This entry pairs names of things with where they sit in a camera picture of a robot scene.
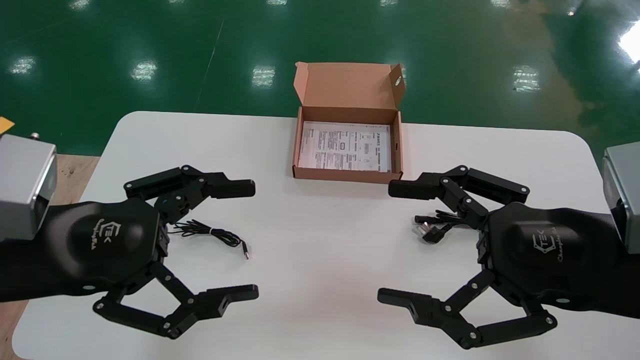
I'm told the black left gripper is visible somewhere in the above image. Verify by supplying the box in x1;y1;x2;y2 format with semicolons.
40;165;260;340

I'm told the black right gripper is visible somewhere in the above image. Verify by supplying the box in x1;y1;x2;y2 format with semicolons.
377;165;626;350

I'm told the black wired computer mouse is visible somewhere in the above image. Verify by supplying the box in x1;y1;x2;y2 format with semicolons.
167;219;250;260

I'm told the black power cable with plug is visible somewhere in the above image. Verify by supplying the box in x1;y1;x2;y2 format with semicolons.
414;209;463;245

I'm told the brown cardboard storage box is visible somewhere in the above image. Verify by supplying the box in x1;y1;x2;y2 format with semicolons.
292;61;407;185

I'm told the white printed instruction sheet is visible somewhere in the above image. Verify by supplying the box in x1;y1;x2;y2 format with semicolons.
298;121;392;173

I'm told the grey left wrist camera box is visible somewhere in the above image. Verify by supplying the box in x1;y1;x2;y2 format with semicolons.
0;133;57;241

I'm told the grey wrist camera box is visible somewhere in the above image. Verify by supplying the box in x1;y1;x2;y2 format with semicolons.
602;141;640;254
0;133;57;241

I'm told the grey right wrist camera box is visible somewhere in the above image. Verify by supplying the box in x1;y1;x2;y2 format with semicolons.
602;141;640;254

